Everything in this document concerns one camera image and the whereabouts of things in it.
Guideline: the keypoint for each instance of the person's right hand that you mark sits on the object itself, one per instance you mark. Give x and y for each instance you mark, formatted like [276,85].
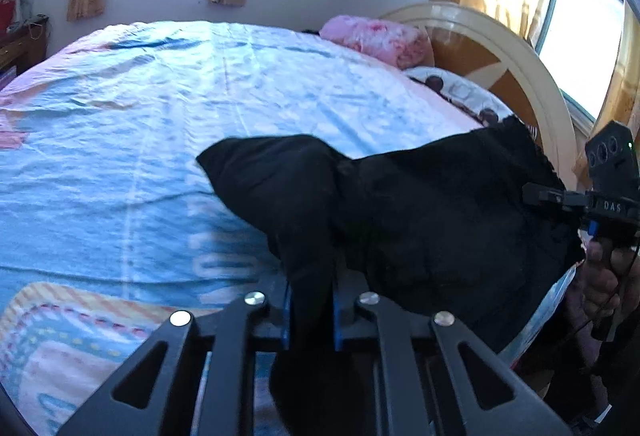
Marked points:
[597,281]

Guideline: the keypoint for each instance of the blue dotted bed sheet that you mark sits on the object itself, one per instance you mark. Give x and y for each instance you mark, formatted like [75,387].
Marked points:
[150,140]

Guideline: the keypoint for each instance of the cream and brown headboard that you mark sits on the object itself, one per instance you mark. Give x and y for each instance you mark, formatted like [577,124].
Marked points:
[525,75]

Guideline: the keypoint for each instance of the black pants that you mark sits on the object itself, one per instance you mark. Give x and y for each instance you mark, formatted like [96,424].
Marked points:
[425,226]

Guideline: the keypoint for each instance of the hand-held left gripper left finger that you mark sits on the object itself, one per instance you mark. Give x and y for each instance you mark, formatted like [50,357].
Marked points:
[286,316]

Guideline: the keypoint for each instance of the window with white frame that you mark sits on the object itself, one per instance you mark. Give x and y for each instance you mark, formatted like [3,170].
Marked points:
[580,30]

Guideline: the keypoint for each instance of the white printed pillow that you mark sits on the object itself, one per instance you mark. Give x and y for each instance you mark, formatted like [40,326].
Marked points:
[460,93]

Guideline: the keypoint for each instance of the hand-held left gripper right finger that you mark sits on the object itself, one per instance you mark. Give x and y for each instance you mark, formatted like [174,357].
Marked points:
[337,316]

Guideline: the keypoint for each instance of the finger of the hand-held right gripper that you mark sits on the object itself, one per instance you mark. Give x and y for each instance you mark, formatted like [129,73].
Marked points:
[552,198]

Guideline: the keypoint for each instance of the pink floral folded blanket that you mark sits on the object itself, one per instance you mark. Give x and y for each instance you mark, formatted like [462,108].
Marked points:
[375,38]

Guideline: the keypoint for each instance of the brown wooden cabinet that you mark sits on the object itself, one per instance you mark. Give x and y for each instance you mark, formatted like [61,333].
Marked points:
[22,48]

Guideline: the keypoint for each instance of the red bag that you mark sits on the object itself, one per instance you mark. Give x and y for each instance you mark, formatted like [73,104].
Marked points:
[7,13]

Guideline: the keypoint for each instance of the person's dark clothing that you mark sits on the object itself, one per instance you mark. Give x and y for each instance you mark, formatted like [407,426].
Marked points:
[570,381]

